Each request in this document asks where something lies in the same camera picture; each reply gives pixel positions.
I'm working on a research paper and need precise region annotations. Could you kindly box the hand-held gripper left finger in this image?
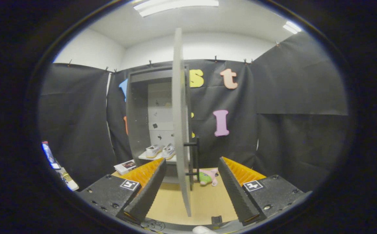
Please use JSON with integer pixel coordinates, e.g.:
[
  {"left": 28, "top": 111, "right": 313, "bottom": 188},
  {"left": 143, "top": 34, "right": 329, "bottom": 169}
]
[{"left": 78, "top": 158, "right": 168, "bottom": 225}]

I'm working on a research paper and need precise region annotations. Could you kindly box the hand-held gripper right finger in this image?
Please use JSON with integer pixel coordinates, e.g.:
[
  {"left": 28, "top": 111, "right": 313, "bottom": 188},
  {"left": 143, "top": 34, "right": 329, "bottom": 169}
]
[{"left": 218, "top": 157, "right": 313, "bottom": 227}]

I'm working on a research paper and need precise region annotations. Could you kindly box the white shoe with yellow sole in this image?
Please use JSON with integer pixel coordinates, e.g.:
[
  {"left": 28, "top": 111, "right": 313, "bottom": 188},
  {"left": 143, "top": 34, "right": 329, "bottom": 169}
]
[{"left": 146, "top": 145, "right": 162, "bottom": 159}]

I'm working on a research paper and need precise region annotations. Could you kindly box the white shoe with striped side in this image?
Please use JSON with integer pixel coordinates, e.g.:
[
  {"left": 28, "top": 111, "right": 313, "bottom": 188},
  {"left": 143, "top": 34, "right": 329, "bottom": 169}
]
[{"left": 162, "top": 144, "right": 176, "bottom": 160}]

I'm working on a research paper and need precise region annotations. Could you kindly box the grey shoe cabinet door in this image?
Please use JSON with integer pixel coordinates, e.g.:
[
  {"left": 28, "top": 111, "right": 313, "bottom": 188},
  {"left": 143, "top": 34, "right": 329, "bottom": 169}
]
[{"left": 172, "top": 28, "right": 200, "bottom": 217}]

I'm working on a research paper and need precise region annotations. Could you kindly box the dark grey shoe cabinet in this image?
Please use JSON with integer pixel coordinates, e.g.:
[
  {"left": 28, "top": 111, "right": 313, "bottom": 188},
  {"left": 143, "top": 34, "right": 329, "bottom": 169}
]
[{"left": 126, "top": 65, "right": 192, "bottom": 184}]

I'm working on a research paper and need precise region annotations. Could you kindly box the pink and green plush toy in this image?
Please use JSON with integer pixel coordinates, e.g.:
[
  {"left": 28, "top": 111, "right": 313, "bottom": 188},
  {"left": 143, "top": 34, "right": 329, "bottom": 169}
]
[{"left": 193, "top": 168, "right": 220, "bottom": 187}]

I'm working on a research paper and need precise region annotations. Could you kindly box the white book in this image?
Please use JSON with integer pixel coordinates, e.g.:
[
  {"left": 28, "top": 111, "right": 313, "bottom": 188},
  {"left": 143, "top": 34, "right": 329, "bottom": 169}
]
[{"left": 114, "top": 159, "right": 137, "bottom": 175}]

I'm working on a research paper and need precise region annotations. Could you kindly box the blue and white clutter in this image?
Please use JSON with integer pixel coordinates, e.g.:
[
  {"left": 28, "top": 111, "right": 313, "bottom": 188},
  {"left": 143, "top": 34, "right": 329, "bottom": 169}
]
[{"left": 42, "top": 141, "right": 79, "bottom": 191}]

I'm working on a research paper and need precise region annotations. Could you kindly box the black backdrop cloth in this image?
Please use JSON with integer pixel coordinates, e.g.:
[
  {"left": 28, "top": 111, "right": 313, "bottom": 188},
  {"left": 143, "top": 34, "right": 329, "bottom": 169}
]
[{"left": 38, "top": 31, "right": 350, "bottom": 192}]

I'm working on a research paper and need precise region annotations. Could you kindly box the short ceiling light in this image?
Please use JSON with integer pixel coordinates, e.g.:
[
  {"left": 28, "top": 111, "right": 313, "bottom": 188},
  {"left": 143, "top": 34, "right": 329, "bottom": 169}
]
[{"left": 283, "top": 20, "right": 303, "bottom": 34}]

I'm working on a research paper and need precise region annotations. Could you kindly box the long ceiling light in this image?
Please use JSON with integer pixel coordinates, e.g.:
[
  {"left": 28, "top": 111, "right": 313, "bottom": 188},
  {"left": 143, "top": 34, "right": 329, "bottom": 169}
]
[{"left": 133, "top": 0, "right": 220, "bottom": 17}]

